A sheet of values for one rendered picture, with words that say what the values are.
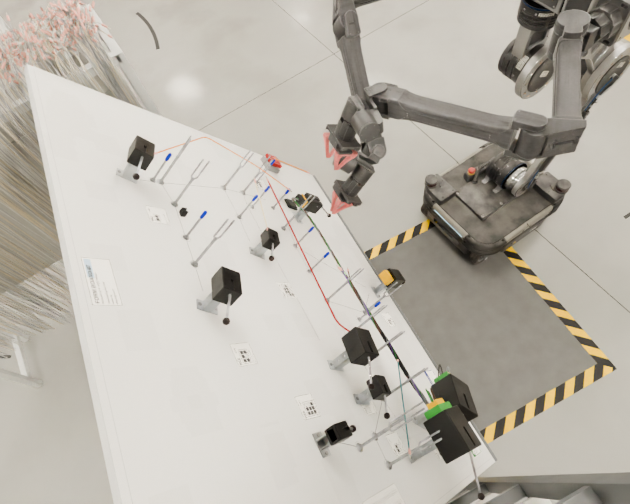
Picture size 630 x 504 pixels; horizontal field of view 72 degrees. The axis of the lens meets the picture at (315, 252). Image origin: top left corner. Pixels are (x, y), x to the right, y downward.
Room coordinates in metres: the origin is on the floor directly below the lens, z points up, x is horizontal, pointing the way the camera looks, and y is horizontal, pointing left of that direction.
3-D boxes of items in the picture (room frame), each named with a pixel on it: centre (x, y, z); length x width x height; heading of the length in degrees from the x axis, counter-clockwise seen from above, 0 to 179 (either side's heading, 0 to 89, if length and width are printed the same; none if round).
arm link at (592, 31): (0.86, -0.81, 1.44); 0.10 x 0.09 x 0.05; 109
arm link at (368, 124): (0.80, -0.24, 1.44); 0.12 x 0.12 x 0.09; 6
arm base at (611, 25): (0.87, -0.89, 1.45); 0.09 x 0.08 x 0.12; 19
